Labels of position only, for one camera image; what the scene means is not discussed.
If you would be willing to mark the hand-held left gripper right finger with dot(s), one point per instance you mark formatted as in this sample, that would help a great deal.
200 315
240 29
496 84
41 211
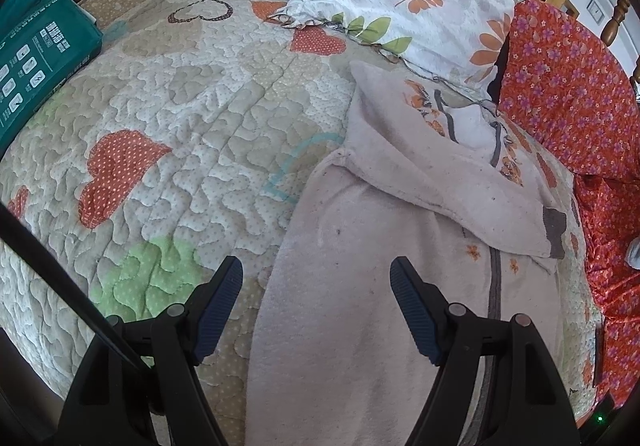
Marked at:
414 311

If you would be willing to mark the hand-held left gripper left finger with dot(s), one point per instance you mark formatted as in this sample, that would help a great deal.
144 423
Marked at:
220 308

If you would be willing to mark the pale pink small garment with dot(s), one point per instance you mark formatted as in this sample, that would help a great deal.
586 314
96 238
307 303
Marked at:
375 246

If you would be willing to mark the heart patterned quilt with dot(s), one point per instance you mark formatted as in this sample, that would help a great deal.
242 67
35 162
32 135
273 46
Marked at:
200 101

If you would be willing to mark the grey object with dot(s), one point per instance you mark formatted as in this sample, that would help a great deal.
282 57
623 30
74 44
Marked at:
634 251

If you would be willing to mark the orange floral blanket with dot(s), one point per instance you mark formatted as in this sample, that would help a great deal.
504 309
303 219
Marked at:
565 76

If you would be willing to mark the dark green package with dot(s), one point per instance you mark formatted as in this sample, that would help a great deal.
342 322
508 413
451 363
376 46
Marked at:
35 61

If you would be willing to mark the wall switch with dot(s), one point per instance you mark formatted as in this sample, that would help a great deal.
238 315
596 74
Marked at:
595 11

